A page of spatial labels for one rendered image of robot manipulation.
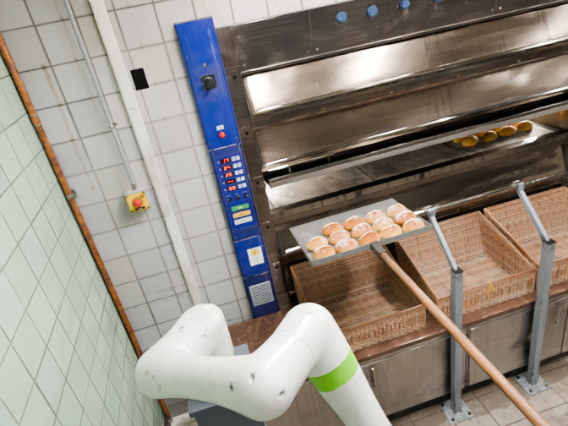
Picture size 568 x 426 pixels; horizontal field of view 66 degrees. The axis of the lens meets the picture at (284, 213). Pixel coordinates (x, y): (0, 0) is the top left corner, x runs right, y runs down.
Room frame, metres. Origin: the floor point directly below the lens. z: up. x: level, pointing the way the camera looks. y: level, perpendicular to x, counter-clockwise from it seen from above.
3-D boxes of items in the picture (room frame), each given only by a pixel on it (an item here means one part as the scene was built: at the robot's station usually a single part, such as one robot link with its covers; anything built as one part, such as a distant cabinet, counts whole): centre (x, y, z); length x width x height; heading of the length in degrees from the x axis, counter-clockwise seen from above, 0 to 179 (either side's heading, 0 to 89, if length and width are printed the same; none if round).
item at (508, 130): (2.70, -1.32, 1.21); 0.61 x 0.48 x 0.06; 9
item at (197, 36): (2.92, 0.36, 1.07); 1.93 x 0.16 x 2.15; 9
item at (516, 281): (1.92, -0.89, 0.72); 0.56 x 0.49 x 0.28; 99
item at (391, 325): (1.82, -0.28, 0.72); 0.56 x 0.49 x 0.28; 99
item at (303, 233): (1.71, -0.31, 1.19); 0.55 x 0.36 x 0.03; 100
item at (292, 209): (2.20, -0.82, 1.16); 1.80 x 0.06 x 0.04; 99
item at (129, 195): (1.89, 0.65, 1.46); 0.10 x 0.07 x 0.10; 99
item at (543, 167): (2.17, -0.82, 1.02); 1.79 x 0.11 x 0.19; 99
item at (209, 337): (0.97, 0.30, 1.36); 0.16 x 0.13 x 0.19; 140
